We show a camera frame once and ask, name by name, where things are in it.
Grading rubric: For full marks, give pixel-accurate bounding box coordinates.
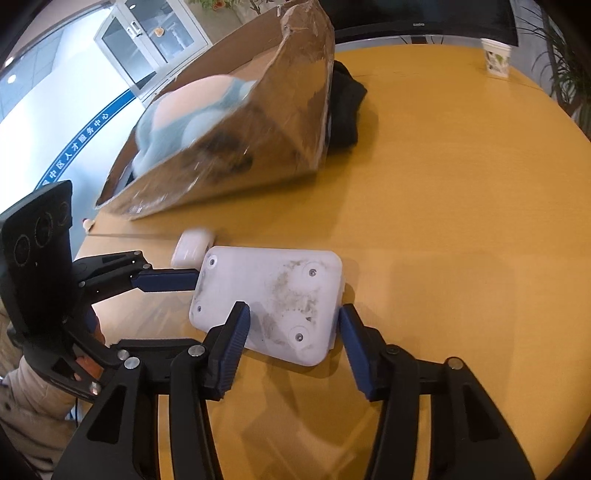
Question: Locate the blue wall stripe sign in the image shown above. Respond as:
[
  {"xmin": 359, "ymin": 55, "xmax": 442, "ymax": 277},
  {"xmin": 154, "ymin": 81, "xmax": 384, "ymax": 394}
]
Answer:
[{"xmin": 39, "ymin": 90, "xmax": 139, "ymax": 188}]

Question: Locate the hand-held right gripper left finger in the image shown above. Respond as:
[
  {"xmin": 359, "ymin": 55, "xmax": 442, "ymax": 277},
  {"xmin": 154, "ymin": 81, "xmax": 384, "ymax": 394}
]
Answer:
[{"xmin": 51, "ymin": 301, "xmax": 251, "ymax": 480}]

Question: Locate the person's left hand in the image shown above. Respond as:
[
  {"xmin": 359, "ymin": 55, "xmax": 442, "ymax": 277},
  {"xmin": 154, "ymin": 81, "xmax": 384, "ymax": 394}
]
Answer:
[{"xmin": 74, "ymin": 309, "xmax": 110, "ymax": 383}]

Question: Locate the flowering plant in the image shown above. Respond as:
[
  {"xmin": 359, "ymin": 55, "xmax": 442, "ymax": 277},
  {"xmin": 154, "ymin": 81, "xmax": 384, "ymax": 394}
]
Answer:
[{"xmin": 189, "ymin": 0, "xmax": 259, "ymax": 12}]

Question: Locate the green potted plant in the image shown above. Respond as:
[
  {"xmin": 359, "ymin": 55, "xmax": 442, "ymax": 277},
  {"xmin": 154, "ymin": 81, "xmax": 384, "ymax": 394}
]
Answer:
[{"xmin": 512, "ymin": 4, "xmax": 591, "ymax": 139}]

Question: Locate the white earbud case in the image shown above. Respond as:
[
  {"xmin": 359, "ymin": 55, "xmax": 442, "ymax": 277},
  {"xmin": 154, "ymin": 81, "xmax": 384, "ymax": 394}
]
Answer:
[{"xmin": 171, "ymin": 227, "xmax": 217, "ymax": 269}]

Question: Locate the glass door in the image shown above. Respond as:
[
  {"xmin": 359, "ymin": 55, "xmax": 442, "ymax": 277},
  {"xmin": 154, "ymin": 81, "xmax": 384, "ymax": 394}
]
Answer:
[{"xmin": 95, "ymin": 0, "xmax": 213, "ymax": 93}]

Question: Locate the light blue plush toy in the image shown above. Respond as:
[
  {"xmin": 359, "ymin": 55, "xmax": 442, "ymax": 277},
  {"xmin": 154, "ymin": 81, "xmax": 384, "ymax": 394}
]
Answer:
[{"xmin": 131, "ymin": 75, "xmax": 259, "ymax": 178}]

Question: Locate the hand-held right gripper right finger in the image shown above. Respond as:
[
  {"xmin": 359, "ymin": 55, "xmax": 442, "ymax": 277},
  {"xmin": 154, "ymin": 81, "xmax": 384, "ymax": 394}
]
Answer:
[{"xmin": 339, "ymin": 304, "xmax": 536, "ymax": 480}]

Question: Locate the brown cardboard box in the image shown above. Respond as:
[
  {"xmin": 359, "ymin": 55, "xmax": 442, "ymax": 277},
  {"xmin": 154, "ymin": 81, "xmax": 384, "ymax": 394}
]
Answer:
[{"xmin": 95, "ymin": 0, "xmax": 335, "ymax": 221}]

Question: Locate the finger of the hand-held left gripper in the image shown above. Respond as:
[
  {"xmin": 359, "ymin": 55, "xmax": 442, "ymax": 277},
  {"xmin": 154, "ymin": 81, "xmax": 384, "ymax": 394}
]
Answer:
[
  {"xmin": 70, "ymin": 250, "xmax": 200, "ymax": 305},
  {"xmin": 68, "ymin": 307, "xmax": 205, "ymax": 366}
]

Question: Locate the black monitor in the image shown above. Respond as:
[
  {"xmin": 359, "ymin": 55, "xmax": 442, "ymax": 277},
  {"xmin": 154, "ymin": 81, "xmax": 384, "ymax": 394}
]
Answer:
[{"xmin": 323, "ymin": 0, "xmax": 519, "ymax": 47}]

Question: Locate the person's left forearm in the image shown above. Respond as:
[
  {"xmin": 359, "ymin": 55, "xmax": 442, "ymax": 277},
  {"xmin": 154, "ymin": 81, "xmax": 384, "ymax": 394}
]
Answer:
[{"xmin": 0, "ymin": 355, "xmax": 100, "ymax": 467}]

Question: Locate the white paper cup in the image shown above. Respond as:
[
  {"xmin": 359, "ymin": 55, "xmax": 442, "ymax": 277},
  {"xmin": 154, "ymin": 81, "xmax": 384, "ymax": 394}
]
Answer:
[{"xmin": 481, "ymin": 38, "xmax": 512, "ymax": 79}]

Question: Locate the white plastic case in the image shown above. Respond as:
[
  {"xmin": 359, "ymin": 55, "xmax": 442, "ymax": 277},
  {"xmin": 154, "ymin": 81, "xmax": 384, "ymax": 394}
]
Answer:
[{"xmin": 188, "ymin": 246, "xmax": 345, "ymax": 367}]

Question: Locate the black cloth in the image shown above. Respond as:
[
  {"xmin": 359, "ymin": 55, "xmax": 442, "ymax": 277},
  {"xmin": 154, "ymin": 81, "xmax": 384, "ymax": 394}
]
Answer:
[{"xmin": 325, "ymin": 60, "xmax": 369, "ymax": 151}]

